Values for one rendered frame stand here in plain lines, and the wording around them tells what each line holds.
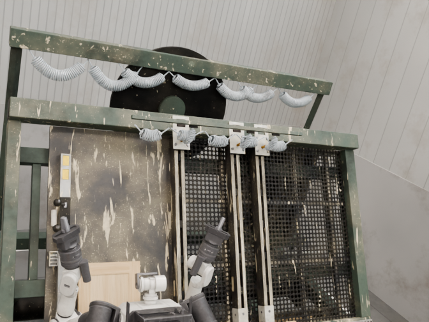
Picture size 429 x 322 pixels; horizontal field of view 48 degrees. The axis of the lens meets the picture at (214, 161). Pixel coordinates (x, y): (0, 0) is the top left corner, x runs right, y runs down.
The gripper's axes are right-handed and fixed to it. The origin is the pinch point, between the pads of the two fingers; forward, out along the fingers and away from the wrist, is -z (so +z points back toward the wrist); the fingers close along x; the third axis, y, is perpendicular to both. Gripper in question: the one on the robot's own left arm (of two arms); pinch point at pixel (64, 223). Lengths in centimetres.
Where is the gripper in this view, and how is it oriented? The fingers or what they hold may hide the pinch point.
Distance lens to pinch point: 200.7
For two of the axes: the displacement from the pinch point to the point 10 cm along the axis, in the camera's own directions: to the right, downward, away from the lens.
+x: 5.4, -3.3, 7.8
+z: 0.6, 9.4, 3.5
